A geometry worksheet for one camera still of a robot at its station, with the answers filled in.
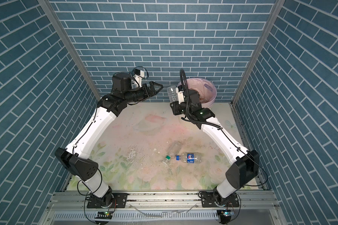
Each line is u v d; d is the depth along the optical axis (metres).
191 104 0.57
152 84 0.62
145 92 0.61
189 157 0.84
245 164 0.41
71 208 0.72
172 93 0.77
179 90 0.67
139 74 0.64
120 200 0.73
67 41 0.83
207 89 0.96
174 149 0.94
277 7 0.72
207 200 0.74
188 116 0.56
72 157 0.42
